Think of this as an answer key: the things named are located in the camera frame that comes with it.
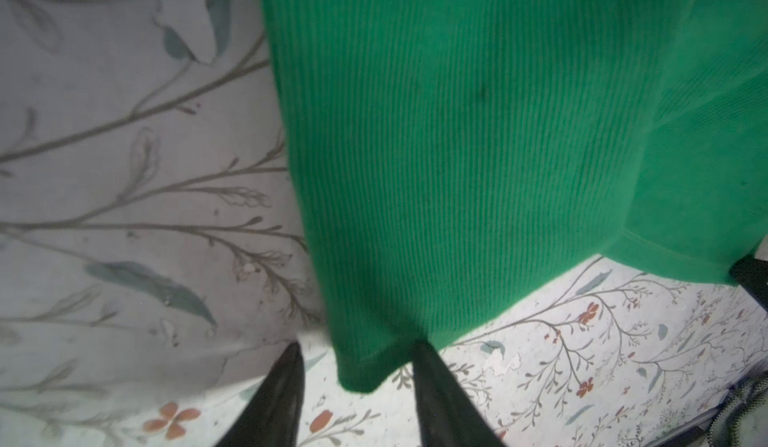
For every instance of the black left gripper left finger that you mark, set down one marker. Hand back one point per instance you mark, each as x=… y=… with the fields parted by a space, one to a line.
x=272 y=416

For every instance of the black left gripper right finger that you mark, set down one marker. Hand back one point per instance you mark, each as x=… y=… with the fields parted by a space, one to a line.
x=446 y=416

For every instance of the green tank top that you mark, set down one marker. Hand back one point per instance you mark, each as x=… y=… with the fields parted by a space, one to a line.
x=450 y=157

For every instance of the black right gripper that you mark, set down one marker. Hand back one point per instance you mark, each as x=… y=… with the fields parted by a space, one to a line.
x=752 y=275

